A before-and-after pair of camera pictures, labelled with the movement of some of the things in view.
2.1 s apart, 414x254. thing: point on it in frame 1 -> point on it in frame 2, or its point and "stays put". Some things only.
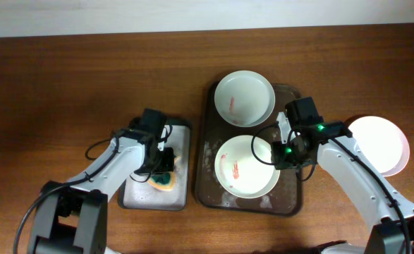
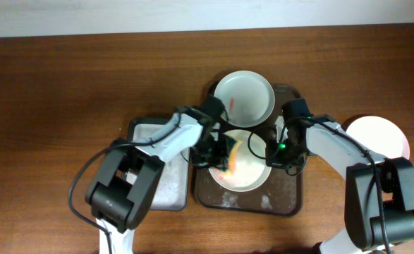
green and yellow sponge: (163, 180) -> (231, 148)
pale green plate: (245, 98) stays put
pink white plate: (383, 141) stays put
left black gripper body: (163, 163) -> (210, 156)
